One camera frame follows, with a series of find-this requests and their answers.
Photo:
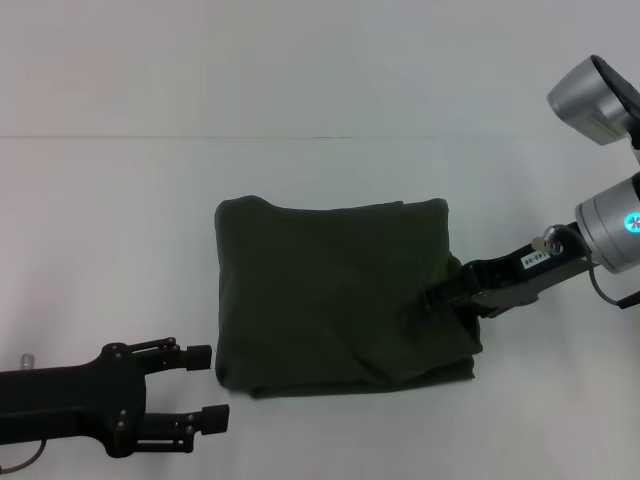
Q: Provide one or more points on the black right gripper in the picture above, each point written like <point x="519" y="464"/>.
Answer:
<point x="520" y="280"/>

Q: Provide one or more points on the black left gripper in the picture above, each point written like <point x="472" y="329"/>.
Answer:
<point x="75" y="395"/>

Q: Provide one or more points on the dark green shirt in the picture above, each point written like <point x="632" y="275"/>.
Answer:
<point x="340" y="295"/>

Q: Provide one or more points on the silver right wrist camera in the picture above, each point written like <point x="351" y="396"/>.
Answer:
<point x="595" y="100"/>

